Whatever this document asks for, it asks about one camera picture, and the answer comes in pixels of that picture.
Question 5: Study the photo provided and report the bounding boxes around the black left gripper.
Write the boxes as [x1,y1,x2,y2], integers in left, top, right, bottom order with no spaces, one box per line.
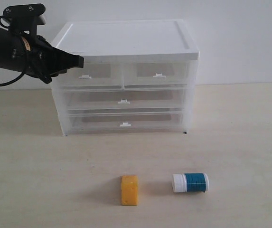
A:
[6,33,84,84]

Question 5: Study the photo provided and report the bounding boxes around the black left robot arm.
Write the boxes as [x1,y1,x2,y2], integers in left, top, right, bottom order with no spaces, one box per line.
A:
[0,28,84,87]

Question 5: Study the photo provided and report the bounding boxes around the translucent middle wide drawer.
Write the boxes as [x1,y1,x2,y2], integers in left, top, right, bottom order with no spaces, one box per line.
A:
[65,89,185,110]

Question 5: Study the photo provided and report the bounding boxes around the translucent wide drawer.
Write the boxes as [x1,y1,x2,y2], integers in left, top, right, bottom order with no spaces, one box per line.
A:
[69,111,183,131]
[65,89,185,110]

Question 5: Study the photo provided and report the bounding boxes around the translucent bottom wide drawer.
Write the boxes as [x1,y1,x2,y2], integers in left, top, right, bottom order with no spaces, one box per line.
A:
[69,111,183,131]

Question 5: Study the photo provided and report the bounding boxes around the white plastic drawer cabinet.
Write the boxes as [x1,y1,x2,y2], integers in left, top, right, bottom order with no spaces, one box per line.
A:
[51,19,199,135]

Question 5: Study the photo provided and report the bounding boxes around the yellow cheese block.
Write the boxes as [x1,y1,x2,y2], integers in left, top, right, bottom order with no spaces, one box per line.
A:
[121,175,138,206]

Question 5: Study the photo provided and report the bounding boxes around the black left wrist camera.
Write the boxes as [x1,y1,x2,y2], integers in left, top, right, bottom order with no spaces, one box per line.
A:
[0,3,46,36]

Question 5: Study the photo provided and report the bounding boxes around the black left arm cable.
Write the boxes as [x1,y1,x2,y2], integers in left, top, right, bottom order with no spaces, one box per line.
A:
[0,71,26,88]

